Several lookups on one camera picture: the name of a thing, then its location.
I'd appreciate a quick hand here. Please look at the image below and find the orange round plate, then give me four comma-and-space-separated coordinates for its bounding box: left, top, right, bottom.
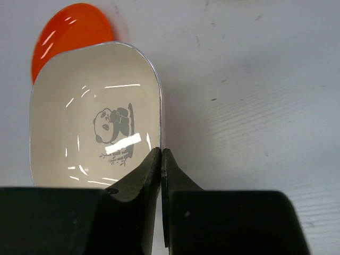
31, 3, 116, 82

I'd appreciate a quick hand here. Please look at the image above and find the cream square panda plate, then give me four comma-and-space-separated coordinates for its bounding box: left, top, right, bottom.
29, 41, 163, 189

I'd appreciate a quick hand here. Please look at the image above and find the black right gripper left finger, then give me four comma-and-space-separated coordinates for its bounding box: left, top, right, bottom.
1, 148, 161, 254

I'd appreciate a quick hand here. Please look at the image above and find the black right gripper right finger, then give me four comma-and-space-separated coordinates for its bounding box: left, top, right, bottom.
161, 149, 310, 254

